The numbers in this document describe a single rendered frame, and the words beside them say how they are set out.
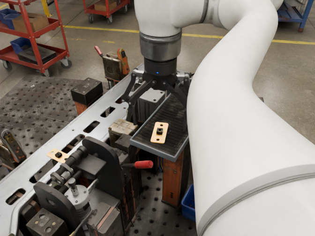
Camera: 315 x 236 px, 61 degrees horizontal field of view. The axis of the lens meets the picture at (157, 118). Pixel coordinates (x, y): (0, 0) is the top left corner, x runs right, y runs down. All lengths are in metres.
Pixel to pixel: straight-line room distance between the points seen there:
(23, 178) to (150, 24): 0.63
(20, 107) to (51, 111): 0.20
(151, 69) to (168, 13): 0.13
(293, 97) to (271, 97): 0.24
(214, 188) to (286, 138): 0.05
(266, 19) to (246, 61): 0.13
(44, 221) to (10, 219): 0.20
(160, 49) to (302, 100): 2.73
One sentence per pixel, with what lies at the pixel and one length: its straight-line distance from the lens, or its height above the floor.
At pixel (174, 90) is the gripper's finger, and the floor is 1.32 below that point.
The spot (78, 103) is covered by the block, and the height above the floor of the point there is 0.96.
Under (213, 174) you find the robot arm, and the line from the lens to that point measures 0.17.
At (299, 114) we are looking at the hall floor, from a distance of 3.00.
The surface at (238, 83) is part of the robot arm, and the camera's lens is 0.24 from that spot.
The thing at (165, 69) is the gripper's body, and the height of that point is 1.39.
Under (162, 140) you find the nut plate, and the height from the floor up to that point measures 1.16.
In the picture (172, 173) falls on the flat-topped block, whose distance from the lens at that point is 0.98.
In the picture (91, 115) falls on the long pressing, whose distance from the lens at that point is 1.10.
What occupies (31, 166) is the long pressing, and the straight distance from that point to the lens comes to 0.97.
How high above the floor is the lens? 1.68
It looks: 40 degrees down
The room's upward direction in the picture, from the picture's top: straight up
